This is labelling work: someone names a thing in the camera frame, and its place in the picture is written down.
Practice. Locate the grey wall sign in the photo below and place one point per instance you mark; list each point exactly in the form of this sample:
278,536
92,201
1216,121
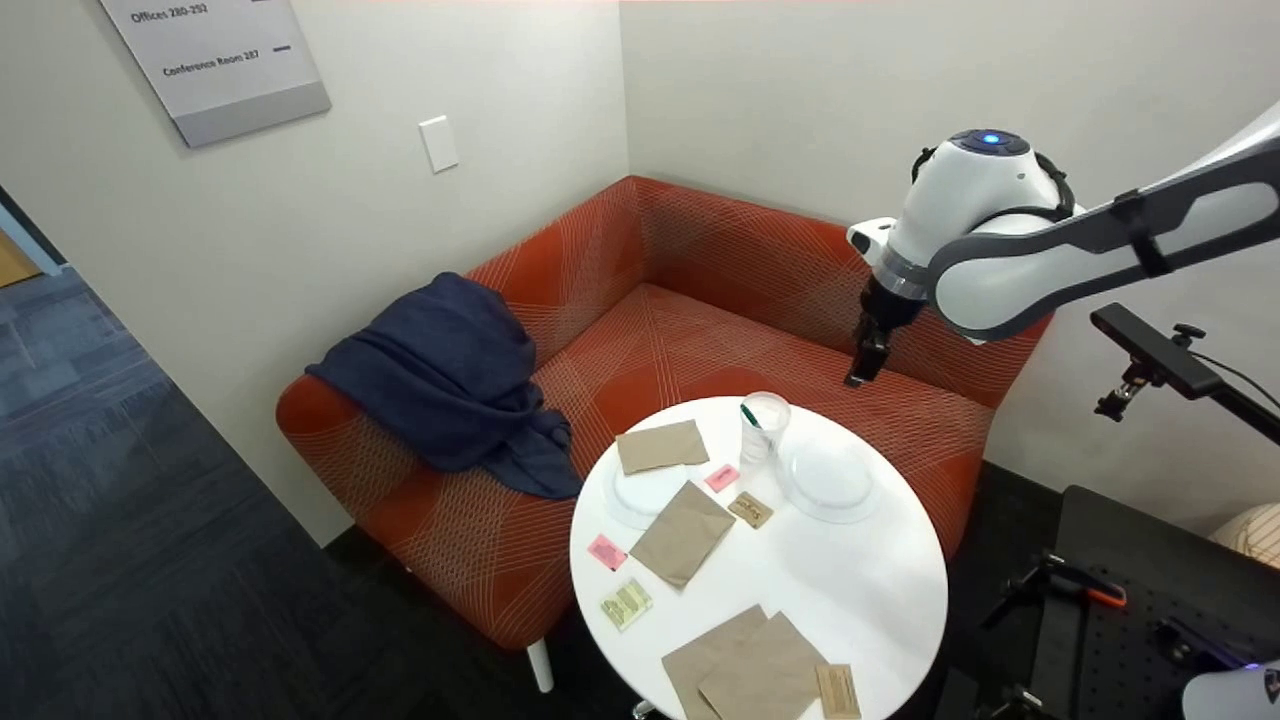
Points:
215,62

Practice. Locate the white rounded device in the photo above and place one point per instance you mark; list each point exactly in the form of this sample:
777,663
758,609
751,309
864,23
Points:
1232,694

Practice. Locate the beige cushion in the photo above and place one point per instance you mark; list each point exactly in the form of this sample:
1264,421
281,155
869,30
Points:
1251,536

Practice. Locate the dark blue blanket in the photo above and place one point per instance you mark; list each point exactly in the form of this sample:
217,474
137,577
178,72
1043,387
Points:
455,387

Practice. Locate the pink sweetener packet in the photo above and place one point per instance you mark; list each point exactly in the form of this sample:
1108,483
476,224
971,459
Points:
721,477
607,549

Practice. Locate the brown paper napkin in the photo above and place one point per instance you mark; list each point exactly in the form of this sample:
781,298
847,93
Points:
682,667
682,534
771,675
663,446

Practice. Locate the small brown sugar packet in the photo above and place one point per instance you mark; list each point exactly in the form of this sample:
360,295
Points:
751,510

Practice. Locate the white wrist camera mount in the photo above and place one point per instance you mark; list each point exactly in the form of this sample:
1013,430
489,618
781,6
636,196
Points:
874,241

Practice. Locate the clear plastic measuring cup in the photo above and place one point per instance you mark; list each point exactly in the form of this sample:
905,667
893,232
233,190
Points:
766,441

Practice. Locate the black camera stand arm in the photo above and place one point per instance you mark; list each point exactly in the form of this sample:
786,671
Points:
1174,366

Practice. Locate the large brown printed packet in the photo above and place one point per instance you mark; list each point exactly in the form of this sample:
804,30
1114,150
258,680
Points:
838,690

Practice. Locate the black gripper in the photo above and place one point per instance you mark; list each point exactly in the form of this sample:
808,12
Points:
889,309

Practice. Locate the orange patterned sofa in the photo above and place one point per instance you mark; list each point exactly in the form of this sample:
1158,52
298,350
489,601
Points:
643,332

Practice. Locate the yellow sweetener packet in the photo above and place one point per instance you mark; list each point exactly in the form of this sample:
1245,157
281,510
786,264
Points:
618,609
636,597

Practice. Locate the grey marker with green cap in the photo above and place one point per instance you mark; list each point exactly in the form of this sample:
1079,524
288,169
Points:
751,416

